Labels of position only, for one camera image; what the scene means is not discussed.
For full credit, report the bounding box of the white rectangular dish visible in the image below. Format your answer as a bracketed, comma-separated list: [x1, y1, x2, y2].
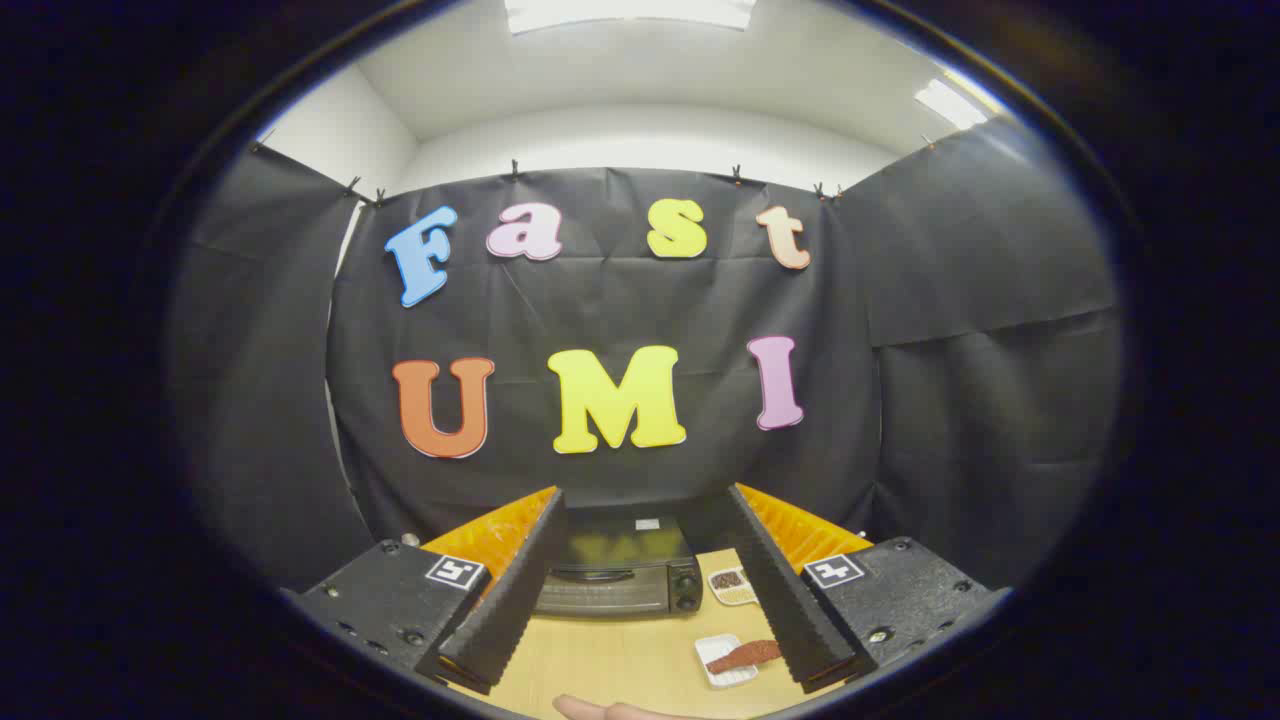
[695, 633, 761, 689]

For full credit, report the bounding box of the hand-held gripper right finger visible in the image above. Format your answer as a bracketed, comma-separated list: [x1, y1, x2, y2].
[725, 483, 1011, 694]

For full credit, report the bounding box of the white divided snack dish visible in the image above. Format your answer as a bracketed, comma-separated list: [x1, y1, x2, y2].
[707, 566, 761, 607]

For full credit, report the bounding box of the black toaster oven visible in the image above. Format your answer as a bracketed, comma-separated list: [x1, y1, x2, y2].
[530, 515, 706, 618]

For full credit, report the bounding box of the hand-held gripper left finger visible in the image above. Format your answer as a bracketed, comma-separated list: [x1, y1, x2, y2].
[285, 487, 569, 696]

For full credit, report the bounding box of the brown meat slice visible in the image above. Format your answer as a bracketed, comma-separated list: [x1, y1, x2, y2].
[705, 640, 783, 675]

